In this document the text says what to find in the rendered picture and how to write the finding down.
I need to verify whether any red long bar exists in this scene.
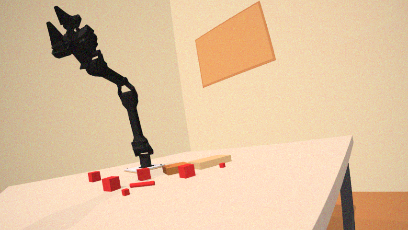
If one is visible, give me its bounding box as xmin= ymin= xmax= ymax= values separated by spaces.
xmin=129 ymin=181 xmax=155 ymax=188

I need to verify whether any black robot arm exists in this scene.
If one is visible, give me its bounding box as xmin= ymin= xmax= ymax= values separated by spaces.
xmin=74 ymin=25 xmax=154 ymax=168

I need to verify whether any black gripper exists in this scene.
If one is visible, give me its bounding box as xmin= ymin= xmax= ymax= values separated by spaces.
xmin=46 ymin=6 xmax=86 ymax=58

